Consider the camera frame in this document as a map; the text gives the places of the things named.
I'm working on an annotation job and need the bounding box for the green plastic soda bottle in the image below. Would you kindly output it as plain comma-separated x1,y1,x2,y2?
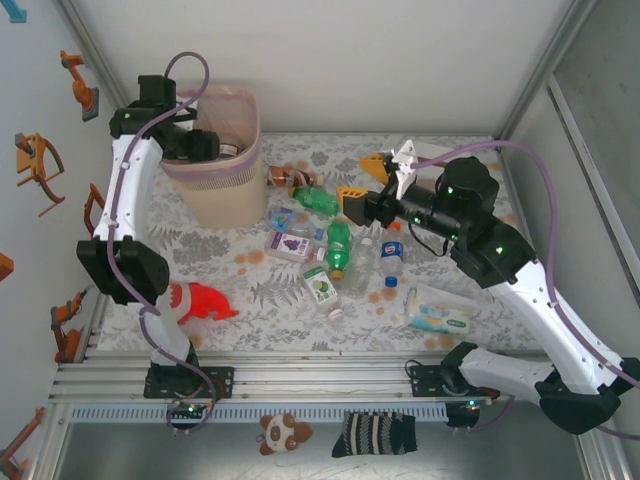
325,219,352,281
289,184,341,218

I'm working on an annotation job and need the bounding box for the pepsi logo blue bottle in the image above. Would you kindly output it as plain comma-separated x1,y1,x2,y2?
379,239,405,290

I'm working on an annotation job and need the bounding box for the clear bottle white cap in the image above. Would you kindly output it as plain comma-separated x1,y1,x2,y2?
344,237,376,300

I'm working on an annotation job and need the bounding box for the brown copper coffee bottle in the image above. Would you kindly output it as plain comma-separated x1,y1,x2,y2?
267,165,324,189

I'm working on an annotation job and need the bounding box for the blue cartoon label bottle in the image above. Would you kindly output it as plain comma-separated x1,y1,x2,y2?
266,207,326,240

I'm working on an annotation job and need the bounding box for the purple grape label bottle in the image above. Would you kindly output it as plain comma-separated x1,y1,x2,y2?
263,229,326,265

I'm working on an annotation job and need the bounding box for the lime label clear bottle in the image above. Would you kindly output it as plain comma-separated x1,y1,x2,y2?
299,263,345,321

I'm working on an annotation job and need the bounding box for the beige plastic waste bin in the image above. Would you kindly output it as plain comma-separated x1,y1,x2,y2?
159,85,266,232

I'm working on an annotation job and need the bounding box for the pink waste bin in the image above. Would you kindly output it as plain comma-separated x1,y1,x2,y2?
159,85,263,191

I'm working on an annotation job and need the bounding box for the floral patterned tablecloth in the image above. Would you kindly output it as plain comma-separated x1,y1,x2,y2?
97,132,529,354

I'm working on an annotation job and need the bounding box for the wet wipes pack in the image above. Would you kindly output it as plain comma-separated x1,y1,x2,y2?
405,285,481,335

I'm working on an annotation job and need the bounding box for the red shark plush toy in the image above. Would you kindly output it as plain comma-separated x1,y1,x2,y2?
167,280,240,326

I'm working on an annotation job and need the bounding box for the small controller board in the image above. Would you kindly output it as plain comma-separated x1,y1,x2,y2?
444,399,482,430
169,401,209,419

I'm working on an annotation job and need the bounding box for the black white striped sock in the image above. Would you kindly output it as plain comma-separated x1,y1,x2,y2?
331,410,419,459

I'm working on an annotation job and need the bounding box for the brown white panda plush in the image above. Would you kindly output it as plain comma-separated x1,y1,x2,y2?
257,412,314,457

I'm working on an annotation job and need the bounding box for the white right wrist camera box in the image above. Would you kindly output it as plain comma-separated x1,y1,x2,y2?
382,139,419,201

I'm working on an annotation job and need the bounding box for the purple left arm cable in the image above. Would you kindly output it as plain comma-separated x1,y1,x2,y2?
102,51,221,437

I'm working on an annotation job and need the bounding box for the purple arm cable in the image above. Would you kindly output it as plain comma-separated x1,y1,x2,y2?
102,51,221,437
414,139,640,441

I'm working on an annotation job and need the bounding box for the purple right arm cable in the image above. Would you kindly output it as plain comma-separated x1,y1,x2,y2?
414,139,640,441

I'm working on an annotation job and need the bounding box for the aluminium frame post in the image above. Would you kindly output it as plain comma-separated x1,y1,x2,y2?
494,0,599,149
57,0,126,109

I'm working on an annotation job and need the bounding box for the orange claw wall sticker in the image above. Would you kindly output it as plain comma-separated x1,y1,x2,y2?
13,132,66,217

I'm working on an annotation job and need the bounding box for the blue wall sticker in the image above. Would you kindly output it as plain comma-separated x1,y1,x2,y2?
0,0,29,24

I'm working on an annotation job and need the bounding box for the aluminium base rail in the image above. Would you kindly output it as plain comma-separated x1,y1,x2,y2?
47,352,599,404

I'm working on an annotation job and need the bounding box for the white slotted cable duct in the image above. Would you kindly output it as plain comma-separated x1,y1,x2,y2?
67,403,449,425

